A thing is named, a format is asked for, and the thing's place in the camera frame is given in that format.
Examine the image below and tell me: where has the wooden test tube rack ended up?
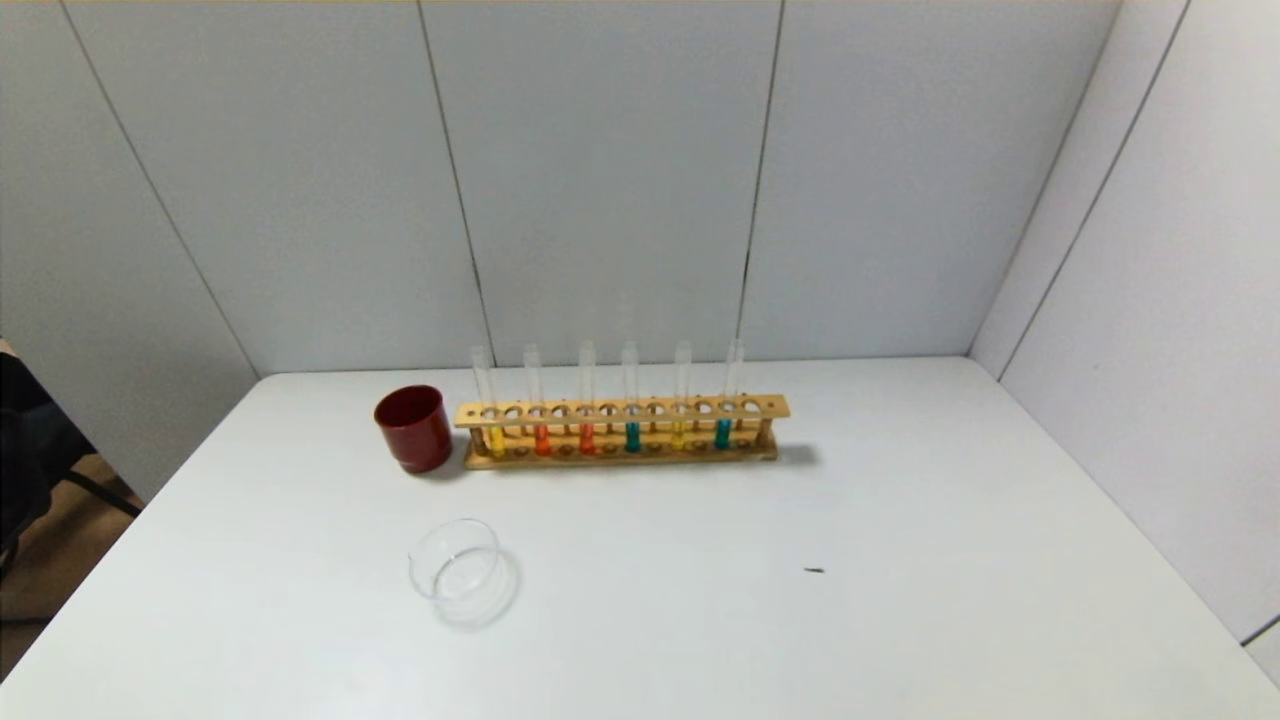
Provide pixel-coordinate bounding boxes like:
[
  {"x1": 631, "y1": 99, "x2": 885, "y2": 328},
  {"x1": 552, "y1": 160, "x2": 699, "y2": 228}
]
[{"x1": 455, "y1": 394, "x2": 791, "y2": 471}]

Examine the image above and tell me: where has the teal pigment glass test tube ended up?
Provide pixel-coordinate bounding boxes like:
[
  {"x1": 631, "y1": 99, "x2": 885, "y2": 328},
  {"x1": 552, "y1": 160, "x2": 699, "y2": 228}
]
[
  {"x1": 714, "y1": 338, "x2": 746, "y2": 450},
  {"x1": 621, "y1": 341, "x2": 642, "y2": 453}
]

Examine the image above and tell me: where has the dark red cup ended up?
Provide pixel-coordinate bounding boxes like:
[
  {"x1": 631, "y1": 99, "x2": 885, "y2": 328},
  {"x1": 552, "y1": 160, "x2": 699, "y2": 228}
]
[{"x1": 374, "y1": 385, "x2": 453, "y2": 475}]

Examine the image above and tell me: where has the yellow pigment glass test tube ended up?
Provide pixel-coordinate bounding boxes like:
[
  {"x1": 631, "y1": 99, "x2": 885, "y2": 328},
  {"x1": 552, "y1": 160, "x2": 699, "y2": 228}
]
[
  {"x1": 471, "y1": 346, "x2": 507, "y2": 459},
  {"x1": 672, "y1": 340, "x2": 693, "y2": 451}
]

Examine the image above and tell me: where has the clear glass beaker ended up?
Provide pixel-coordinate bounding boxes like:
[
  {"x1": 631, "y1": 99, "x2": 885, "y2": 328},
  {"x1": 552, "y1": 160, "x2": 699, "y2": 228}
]
[{"x1": 407, "y1": 518, "x2": 503, "y2": 606}]

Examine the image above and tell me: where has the red pigment glass test tube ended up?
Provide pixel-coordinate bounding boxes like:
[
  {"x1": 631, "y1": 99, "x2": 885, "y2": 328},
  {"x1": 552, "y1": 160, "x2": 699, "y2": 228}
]
[
  {"x1": 577, "y1": 340, "x2": 598, "y2": 456},
  {"x1": 523, "y1": 344, "x2": 552, "y2": 457}
]

